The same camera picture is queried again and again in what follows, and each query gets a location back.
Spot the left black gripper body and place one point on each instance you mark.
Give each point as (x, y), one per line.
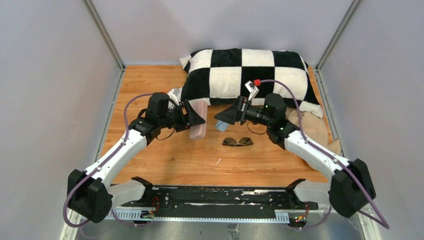
(175, 118)

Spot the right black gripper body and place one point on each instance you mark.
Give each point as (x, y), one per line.
(248, 113)

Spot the pink glasses case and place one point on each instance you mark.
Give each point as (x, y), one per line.
(198, 130)

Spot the blue lens cloth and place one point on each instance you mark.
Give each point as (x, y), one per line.
(221, 126)

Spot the dark aviator sunglasses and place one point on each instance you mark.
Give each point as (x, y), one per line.
(231, 142)

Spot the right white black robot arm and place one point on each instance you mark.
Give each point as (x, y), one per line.
(349, 188)

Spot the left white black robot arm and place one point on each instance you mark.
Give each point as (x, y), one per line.
(91, 193)

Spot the black white checkered pillow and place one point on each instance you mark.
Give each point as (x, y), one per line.
(219, 76)

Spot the beige crumpled cloth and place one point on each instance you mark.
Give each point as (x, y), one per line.
(316, 128)

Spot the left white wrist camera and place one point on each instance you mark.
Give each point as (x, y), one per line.
(174, 96)

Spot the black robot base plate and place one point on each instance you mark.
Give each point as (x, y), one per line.
(275, 198)

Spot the slotted aluminium rail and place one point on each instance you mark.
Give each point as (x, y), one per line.
(199, 213)

